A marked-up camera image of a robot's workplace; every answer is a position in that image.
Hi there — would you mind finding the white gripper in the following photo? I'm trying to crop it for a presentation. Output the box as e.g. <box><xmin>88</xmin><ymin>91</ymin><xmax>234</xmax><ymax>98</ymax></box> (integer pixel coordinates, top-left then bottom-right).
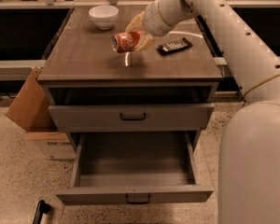
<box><xmin>125</xmin><ymin>0</ymin><xmax>173</xmax><ymax>51</ymax></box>

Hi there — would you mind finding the red coke can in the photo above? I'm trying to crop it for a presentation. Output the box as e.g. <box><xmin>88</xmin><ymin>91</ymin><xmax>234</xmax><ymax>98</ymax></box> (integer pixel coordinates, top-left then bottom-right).
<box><xmin>112</xmin><ymin>31</ymin><xmax>143</xmax><ymax>53</ymax></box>

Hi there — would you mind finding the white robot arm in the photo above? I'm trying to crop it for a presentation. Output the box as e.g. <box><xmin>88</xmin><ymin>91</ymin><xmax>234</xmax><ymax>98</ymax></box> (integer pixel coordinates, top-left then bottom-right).
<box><xmin>127</xmin><ymin>0</ymin><xmax>280</xmax><ymax>224</ymax></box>

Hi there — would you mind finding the grey drawer cabinet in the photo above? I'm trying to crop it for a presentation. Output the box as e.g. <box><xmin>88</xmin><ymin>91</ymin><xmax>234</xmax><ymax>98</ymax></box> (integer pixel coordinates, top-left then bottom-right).
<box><xmin>36</xmin><ymin>5</ymin><xmax>224</xmax><ymax>135</ymax></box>

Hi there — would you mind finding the closed grey top drawer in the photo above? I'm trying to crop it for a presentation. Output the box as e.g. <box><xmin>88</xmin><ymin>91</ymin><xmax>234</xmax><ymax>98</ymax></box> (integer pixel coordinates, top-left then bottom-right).
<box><xmin>49</xmin><ymin>104</ymin><xmax>214</xmax><ymax>133</ymax></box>

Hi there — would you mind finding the open grey middle drawer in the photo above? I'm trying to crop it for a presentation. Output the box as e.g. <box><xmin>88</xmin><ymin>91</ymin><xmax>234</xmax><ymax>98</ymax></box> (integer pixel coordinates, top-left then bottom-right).
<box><xmin>56</xmin><ymin>132</ymin><xmax>214</xmax><ymax>205</ymax></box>

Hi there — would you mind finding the white ceramic bowl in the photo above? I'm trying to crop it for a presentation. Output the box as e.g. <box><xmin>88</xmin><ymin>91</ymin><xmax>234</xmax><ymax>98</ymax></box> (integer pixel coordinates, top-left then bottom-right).
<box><xmin>89</xmin><ymin>6</ymin><xmax>119</xmax><ymax>30</ymax></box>

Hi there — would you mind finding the black snack bar packet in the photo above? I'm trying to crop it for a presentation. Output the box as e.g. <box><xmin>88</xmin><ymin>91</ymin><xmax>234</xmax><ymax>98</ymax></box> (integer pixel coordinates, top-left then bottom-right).
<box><xmin>157</xmin><ymin>37</ymin><xmax>192</xmax><ymax>55</ymax></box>

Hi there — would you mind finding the brown cardboard box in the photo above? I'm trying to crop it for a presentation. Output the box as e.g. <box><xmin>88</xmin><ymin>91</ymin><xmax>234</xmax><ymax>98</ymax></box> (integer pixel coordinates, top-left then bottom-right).
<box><xmin>6</xmin><ymin>67</ymin><xmax>76</xmax><ymax>160</ymax></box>

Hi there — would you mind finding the black left base handle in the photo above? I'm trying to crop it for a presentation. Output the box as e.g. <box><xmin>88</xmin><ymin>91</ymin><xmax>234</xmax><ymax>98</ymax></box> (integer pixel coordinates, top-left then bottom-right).
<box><xmin>33</xmin><ymin>200</ymin><xmax>51</xmax><ymax>224</ymax></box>

